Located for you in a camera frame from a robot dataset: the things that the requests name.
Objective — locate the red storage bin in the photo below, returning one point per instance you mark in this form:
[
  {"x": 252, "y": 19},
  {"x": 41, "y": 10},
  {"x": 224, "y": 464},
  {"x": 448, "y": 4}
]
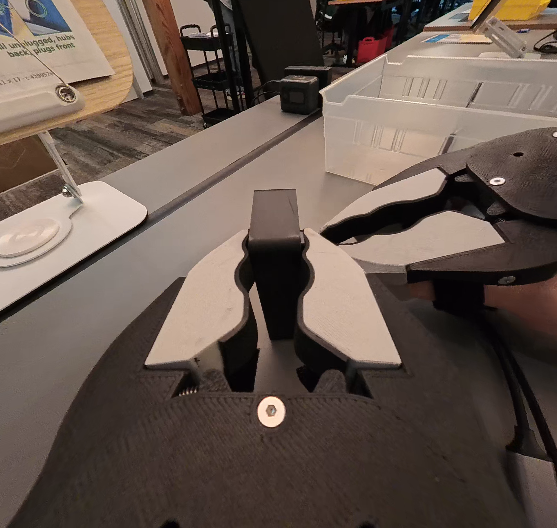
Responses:
[{"x": 372, "y": 49}]

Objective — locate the black panel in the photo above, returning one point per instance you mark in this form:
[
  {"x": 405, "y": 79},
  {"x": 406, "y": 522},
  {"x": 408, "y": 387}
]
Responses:
[{"x": 278, "y": 23}]

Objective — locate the black usb hub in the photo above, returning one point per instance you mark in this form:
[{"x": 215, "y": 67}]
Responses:
[{"x": 276, "y": 275}]

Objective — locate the yellow storage bin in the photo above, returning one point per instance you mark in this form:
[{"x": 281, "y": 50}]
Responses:
[{"x": 522, "y": 4}]

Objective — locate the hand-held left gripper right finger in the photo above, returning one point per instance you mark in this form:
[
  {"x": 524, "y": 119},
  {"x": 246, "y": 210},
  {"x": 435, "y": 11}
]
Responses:
[{"x": 348, "y": 315}]

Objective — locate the clear plastic storage box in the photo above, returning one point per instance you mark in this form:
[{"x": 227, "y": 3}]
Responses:
[{"x": 435, "y": 115}]

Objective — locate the person's right hand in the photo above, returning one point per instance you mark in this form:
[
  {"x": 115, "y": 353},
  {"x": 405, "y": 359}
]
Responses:
[{"x": 531, "y": 306}]

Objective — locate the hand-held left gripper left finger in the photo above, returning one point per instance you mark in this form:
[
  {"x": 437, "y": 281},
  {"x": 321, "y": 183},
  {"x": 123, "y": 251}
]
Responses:
[{"x": 200, "y": 315}]

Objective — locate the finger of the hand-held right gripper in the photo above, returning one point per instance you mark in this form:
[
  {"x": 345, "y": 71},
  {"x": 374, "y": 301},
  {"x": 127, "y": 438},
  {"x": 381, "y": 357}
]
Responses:
[
  {"x": 391, "y": 193},
  {"x": 444, "y": 236}
]

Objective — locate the printed paper sheet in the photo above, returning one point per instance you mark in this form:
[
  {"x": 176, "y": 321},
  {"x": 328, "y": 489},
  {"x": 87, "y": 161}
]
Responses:
[{"x": 448, "y": 39}]

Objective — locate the white tablet stand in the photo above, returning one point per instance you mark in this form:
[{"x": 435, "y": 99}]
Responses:
[{"x": 504, "y": 36}]

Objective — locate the black rolling cart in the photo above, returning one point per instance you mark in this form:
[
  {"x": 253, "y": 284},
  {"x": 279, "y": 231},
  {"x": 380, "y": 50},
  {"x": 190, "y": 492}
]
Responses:
[{"x": 209, "y": 75}]

